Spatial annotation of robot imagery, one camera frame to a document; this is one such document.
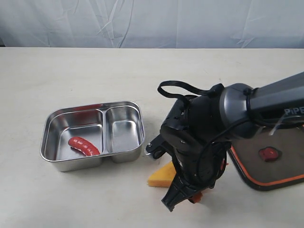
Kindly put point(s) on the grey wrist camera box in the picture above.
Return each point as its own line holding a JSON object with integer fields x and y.
{"x": 156, "y": 148}

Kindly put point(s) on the dark lid with orange seal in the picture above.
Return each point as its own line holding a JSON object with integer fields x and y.
{"x": 269, "y": 162}

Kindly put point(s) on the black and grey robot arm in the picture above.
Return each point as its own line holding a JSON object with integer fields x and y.
{"x": 202, "y": 124}

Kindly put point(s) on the grey-blue wrinkled backdrop cloth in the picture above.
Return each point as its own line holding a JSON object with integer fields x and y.
{"x": 152, "y": 23}

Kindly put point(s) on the red toy sausage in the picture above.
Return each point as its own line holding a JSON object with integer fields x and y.
{"x": 84, "y": 146}

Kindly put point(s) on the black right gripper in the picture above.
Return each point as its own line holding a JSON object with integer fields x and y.
{"x": 195, "y": 172}

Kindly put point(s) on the steel two-compartment lunch box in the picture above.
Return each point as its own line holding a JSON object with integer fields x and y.
{"x": 115, "y": 129}

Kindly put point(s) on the yellow toy cheese wedge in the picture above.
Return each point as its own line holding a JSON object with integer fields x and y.
{"x": 163, "y": 177}

